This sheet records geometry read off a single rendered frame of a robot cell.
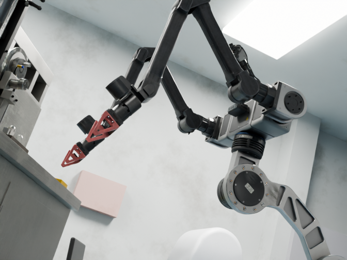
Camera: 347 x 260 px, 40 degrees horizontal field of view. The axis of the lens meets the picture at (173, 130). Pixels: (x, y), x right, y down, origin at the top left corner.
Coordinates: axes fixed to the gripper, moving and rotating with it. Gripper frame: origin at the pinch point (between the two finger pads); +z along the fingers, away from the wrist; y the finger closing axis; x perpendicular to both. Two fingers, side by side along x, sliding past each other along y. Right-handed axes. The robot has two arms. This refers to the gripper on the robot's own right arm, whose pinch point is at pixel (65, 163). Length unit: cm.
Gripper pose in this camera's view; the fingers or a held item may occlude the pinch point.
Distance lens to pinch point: 203.8
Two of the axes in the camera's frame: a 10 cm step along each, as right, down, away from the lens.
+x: 6.4, 7.7, 0.6
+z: -6.7, 6.0, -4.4
